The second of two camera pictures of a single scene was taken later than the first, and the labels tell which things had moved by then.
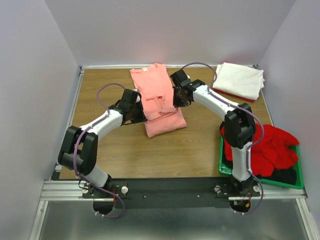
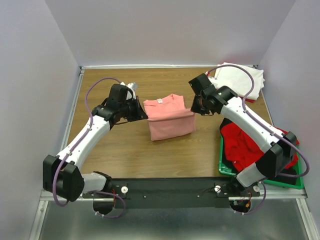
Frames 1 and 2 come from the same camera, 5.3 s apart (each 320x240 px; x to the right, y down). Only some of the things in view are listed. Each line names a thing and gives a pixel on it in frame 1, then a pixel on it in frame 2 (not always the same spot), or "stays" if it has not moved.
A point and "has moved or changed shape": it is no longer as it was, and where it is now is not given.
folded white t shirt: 243,81 stays
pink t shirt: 153,84 has moved or changed shape
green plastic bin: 225,170 stays
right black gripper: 177,103 → 194,108
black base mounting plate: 159,193 stays
